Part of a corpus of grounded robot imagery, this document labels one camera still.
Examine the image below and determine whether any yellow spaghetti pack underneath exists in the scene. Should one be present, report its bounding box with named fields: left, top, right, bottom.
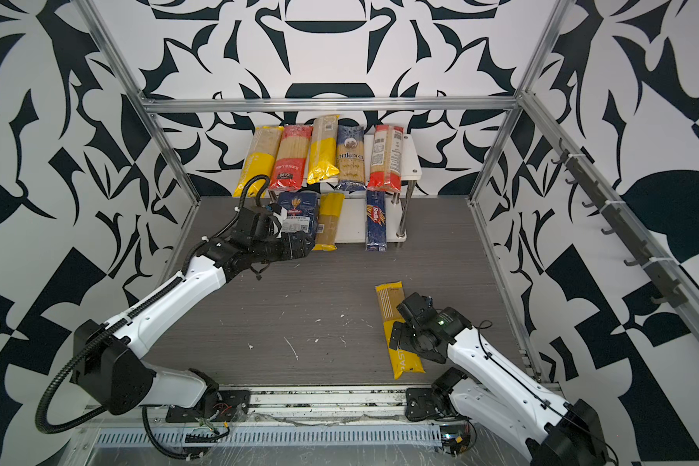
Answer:
left=233, top=126, right=283, bottom=197

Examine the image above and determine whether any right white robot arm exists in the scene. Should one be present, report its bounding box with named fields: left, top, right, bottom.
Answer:
left=389, top=293, right=619, bottom=465

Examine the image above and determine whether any white two-tier metal shelf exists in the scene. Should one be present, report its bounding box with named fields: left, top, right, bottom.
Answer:
left=238, top=135, right=423, bottom=249

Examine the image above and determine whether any blue Barilla pasta pack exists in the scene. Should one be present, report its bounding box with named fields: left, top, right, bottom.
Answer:
left=277, top=191, right=320, bottom=241

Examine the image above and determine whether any white slotted cable duct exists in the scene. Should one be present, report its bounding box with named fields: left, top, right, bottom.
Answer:
left=95, top=424, right=443, bottom=448

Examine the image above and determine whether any red ended spaghetti pack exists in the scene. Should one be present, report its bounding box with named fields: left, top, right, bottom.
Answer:
left=367, top=124, right=404, bottom=194

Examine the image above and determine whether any black corrugated cable conduit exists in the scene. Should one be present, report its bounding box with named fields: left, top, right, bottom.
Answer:
left=34, top=173, right=272, bottom=461

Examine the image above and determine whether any small clear spaghetti pack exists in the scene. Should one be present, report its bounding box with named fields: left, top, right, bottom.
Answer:
left=314, top=192, right=345, bottom=252

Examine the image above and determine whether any dark blue pasta pack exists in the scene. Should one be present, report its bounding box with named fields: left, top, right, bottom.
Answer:
left=366, top=190, right=388, bottom=252

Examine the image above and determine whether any yellow Pastatime spaghetti pack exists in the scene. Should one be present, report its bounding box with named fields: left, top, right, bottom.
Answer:
left=376, top=282, right=425, bottom=380

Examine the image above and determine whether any yellow brown spaghetti pack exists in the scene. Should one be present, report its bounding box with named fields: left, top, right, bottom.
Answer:
left=306, top=115, right=340, bottom=184

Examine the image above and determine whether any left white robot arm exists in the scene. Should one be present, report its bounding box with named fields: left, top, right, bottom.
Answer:
left=70, top=204, right=315, bottom=416

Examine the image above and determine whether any aluminium frame of enclosure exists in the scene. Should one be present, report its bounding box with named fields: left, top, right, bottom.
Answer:
left=76, top=1, right=699, bottom=341

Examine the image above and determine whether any red yellow spaghetti pack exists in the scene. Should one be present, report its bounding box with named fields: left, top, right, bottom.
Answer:
left=269, top=124, right=313, bottom=192

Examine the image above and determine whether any black wall hook rail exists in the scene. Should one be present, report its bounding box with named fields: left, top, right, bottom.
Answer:
left=553, top=139, right=689, bottom=308

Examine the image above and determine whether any blue yellow spaghetti pack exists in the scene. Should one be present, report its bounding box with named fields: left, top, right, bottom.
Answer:
left=337, top=125, right=366, bottom=192

